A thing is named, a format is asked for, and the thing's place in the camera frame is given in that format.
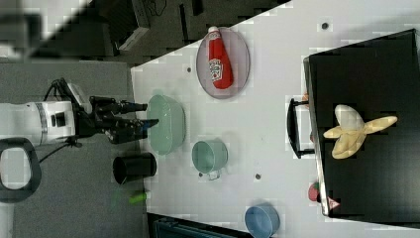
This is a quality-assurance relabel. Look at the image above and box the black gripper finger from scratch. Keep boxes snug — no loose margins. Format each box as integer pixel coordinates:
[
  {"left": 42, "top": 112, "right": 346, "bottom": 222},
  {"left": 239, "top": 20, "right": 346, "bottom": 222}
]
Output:
[
  {"left": 110, "top": 119, "right": 159, "bottom": 144},
  {"left": 116, "top": 101, "right": 148, "bottom": 114}
]

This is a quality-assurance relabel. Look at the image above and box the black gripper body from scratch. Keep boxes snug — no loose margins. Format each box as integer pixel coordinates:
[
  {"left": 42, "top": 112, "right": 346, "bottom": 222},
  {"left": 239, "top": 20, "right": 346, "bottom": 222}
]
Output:
[{"left": 70, "top": 96, "right": 116, "bottom": 142}]

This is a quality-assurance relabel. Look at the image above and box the plush peeled banana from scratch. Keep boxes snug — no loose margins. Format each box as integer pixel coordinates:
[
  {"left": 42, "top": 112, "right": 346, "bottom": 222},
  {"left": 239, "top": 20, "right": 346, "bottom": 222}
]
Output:
[{"left": 323, "top": 104, "right": 398, "bottom": 160}]

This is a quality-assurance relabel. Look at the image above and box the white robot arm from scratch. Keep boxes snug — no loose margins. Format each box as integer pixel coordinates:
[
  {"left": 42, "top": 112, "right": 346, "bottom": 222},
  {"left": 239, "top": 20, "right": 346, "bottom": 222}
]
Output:
[{"left": 1, "top": 96, "right": 158, "bottom": 147}]

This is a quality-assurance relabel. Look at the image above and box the black toy oven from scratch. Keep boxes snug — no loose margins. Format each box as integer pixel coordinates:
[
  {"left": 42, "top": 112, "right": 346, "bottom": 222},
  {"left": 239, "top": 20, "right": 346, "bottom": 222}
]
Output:
[{"left": 304, "top": 29, "right": 419, "bottom": 227}]

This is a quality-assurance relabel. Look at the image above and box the black cylindrical cup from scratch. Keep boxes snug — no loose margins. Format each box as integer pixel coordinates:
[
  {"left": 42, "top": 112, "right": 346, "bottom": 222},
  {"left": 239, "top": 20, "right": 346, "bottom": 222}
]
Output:
[{"left": 113, "top": 153, "right": 158, "bottom": 184}]

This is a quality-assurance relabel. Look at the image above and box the light green oval bowl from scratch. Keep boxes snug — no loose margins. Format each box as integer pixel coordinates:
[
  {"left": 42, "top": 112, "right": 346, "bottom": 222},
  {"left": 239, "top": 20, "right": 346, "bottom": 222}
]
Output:
[{"left": 147, "top": 94, "right": 186, "bottom": 155}]

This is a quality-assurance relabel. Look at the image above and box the green marker pen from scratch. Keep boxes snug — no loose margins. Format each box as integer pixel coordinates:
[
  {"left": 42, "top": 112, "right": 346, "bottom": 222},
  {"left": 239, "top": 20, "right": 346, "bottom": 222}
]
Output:
[{"left": 129, "top": 192, "right": 148, "bottom": 204}]

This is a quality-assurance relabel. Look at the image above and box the light green mug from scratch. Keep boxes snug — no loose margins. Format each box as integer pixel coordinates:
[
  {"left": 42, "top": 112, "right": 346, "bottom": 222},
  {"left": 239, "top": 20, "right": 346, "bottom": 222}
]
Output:
[{"left": 191, "top": 139, "right": 228, "bottom": 180}]

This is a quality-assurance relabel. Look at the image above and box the red ketchup bottle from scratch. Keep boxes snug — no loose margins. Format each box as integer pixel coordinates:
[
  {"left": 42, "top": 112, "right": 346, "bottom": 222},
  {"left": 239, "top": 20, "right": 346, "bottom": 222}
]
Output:
[{"left": 207, "top": 27, "right": 234, "bottom": 89}]

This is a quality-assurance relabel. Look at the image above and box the grey oval plate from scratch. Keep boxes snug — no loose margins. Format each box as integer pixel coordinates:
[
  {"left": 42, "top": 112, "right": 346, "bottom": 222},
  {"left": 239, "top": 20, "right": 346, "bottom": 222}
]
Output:
[{"left": 196, "top": 27, "right": 251, "bottom": 99}]

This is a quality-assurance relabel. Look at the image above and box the blue bowl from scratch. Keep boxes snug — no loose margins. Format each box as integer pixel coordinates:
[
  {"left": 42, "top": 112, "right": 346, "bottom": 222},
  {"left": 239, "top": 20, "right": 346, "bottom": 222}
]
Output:
[{"left": 245, "top": 203, "right": 280, "bottom": 238}]

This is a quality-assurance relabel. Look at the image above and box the red green strawberry toy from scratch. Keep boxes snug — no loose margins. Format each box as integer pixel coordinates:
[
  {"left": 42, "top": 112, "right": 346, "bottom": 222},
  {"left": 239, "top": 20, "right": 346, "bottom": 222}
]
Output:
[{"left": 308, "top": 182, "right": 321, "bottom": 202}]

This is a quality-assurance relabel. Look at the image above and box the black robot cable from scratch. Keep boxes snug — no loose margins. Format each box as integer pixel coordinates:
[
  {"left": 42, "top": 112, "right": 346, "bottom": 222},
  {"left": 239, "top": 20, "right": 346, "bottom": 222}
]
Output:
[{"left": 39, "top": 77, "right": 83, "bottom": 164}]

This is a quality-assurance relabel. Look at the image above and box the black white base ring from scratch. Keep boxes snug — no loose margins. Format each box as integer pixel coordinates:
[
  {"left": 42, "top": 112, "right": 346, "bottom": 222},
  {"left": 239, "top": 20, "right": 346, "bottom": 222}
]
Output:
[{"left": 0, "top": 138, "right": 43, "bottom": 203}]

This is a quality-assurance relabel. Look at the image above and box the black oven door handle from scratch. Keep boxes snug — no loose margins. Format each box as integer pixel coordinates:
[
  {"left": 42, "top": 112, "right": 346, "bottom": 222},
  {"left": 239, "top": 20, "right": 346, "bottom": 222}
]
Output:
[{"left": 286, "top": 98, "right": 315, "bottom": 159}]

